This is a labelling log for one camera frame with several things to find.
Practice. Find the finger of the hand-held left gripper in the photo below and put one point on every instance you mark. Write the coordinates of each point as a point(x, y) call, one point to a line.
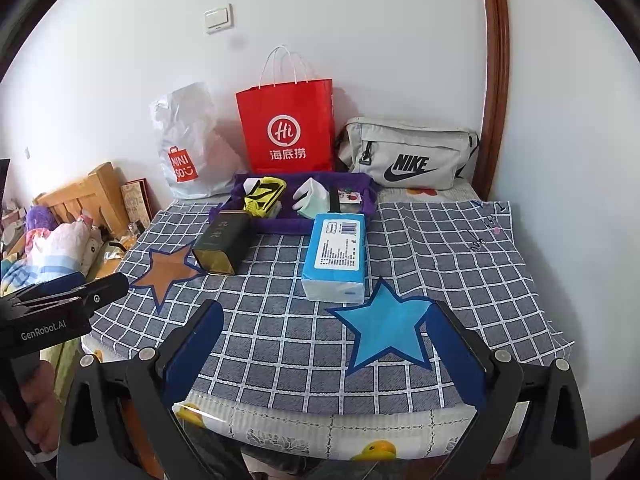
point(105, 290)
point(45, 285)

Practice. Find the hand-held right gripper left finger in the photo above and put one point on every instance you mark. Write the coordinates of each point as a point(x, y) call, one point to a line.
point(197, 355)

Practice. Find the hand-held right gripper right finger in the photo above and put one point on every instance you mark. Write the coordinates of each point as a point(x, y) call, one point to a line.
point(452, 355)

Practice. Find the purple fabric tray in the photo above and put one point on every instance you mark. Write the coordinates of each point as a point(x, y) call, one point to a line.
point(285, 226)

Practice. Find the yellow mesh pouch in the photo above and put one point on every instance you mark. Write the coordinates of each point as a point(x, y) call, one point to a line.
point(265, 195)

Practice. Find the strawberry print pouch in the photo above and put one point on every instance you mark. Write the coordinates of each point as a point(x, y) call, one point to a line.
point(347, 197)

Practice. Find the light green cloth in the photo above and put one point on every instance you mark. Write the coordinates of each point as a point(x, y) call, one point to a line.
point(317, 207)

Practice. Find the white glove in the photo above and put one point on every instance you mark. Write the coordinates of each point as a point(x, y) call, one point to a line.
point(305, 192)

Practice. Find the person's left hand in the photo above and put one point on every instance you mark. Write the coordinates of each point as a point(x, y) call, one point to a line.
point(42, 405)

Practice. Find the purple plush toy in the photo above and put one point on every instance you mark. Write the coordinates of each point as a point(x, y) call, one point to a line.
point(40, 217)

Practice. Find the grey checked blanket with stars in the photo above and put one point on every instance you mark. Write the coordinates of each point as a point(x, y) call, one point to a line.
point(475, 285)

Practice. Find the framed picture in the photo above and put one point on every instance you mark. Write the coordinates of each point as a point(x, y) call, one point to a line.
point(136, 202)

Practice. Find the wooden headboard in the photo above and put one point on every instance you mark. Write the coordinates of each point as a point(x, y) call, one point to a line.
point(107, 185)

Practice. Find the dark green tea box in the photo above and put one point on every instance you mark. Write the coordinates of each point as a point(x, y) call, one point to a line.
point(222, 235)

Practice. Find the blue tissue pack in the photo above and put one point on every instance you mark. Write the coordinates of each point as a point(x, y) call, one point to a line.
point(335, 250)

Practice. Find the white plastic shopping bag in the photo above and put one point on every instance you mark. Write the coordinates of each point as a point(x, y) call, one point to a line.
point(200, 125)

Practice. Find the grey waist bag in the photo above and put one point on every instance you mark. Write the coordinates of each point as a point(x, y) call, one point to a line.
point(410, 140)

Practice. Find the red paper bag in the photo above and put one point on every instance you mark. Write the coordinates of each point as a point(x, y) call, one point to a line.
point(285, 105)

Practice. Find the brown wooden door frame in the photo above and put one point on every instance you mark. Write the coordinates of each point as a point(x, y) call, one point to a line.
point(495, 85)

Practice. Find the white wall light switch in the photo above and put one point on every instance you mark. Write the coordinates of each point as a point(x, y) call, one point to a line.
point(218, 19)

